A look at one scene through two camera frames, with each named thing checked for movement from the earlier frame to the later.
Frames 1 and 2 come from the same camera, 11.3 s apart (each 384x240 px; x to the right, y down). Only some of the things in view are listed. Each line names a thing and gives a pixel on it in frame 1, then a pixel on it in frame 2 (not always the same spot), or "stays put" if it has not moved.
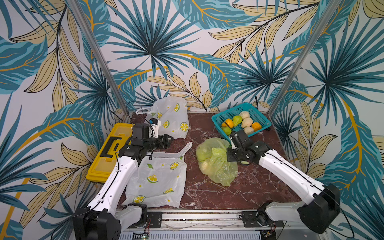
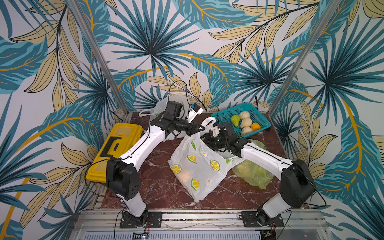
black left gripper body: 161,142 -> 183,125
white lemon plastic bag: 158,180 -> 196,169
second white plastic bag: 172,112 stays put
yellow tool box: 102,163 stays put
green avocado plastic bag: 211,154 -> 251,172
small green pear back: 237,120 stays put
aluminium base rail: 217,225 stays put
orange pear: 256,126 stays put
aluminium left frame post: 102,59 stays put
